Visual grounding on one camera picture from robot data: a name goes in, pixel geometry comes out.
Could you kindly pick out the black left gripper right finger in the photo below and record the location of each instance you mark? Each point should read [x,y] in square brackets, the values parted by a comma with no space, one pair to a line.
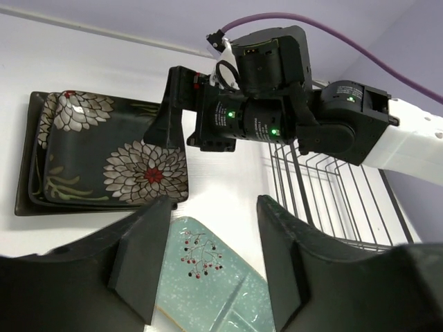
[319,283]

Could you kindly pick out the light green round plate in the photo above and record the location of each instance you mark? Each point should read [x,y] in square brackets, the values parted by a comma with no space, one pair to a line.
[206,286]

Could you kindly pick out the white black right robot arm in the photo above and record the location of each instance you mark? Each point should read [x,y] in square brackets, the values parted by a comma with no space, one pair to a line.
[362,125]

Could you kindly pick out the black white floral square plate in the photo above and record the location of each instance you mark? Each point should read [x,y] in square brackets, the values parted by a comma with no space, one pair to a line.
[80,137]

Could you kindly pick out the black wire dish rack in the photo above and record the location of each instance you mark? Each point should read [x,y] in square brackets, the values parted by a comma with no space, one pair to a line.
[354,204]

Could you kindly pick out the square teal black plate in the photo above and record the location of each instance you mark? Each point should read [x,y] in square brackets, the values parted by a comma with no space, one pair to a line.
[26,173]

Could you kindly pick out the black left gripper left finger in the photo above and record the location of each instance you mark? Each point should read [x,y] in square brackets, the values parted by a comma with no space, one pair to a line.
[106,281]

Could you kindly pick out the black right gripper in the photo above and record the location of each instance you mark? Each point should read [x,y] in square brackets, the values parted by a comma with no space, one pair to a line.
[273,99]

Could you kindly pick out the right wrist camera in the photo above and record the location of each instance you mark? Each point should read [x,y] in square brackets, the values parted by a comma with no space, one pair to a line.
[225,73]

